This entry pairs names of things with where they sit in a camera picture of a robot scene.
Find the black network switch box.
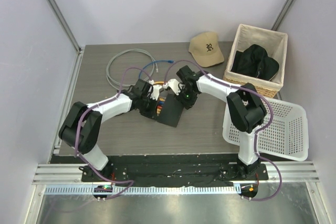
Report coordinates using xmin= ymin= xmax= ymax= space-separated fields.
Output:
xmin=156 ymin=94 xmax=184 ymax=127

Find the grey ethernet cable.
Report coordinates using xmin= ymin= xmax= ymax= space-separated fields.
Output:
xmin=106 ymin=48 xmax=160 ymax=92

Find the blue ethernet cable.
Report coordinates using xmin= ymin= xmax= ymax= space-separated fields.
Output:
xmin=139 ymin=59 xmax=175 ymax=80

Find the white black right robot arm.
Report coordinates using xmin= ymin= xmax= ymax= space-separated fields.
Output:
xmin=175 ymin=66 xmax=267 ymax=179

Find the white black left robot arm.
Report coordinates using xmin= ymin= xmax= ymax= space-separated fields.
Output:
xmin=58 ymin=79 xmax=163 ymax=182

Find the beige baseball cap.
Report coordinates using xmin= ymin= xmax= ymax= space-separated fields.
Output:
xmin=188 ymin=31 xmax=225 ymax=68

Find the black cap in basket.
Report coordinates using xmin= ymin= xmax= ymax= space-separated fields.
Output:
xmin=231 ymin=44 xmax=279 ymax=81

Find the wicker basket with liner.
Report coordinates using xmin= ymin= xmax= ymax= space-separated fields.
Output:
xmin=223 ymin=24 xmax=288 ymax=98

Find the white plastic perforated basket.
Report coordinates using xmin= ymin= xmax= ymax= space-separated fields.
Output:
xmin=223 ymin=98 xmax=309 ymax=165

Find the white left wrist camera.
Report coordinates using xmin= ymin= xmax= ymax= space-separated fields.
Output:
xmin=149 ymin=80 xmax=164 ymax=100

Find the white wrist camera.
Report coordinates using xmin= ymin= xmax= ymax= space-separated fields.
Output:
xmin=163 ymin=79 xmax=181 ymax=95
xmin=149 ymin=80 xmax=164 ymax=100

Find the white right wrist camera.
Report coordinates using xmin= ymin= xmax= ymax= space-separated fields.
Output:
xmin=163 ymin=79 xmax=181 ymax=95

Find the black mounting base plate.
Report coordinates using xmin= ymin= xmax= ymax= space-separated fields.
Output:
xmin=79 ymin=154 xmax=269 ymax=197

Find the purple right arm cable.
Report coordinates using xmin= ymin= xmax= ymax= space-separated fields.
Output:
xmin=163 ymin=60 xmax=283 ymax=201

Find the aluminium front rail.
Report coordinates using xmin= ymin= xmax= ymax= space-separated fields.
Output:
xmin=33 ymin=161 xmax=320 ymax=195

